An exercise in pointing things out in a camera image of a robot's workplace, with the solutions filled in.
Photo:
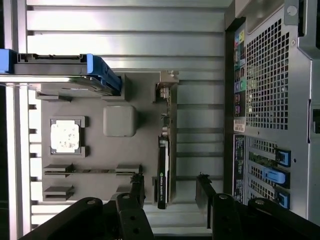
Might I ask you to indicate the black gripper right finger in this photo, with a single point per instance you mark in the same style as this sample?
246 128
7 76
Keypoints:
220 217

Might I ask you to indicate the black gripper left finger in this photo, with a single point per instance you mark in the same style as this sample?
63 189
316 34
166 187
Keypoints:
132 220

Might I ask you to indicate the blue expansion slot latch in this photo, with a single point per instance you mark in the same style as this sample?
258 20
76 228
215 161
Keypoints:
275 176
283 156
284 198

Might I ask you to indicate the grey parts rack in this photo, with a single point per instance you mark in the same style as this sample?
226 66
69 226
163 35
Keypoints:
100 155

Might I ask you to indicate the silver CPU chip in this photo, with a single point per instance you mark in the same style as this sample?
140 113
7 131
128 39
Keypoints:
65 136

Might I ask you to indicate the open black PC case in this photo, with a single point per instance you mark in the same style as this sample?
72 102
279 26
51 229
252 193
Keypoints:
270 87

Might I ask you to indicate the hard disk with blue carrier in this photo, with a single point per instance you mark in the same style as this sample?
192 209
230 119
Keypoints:
57 67

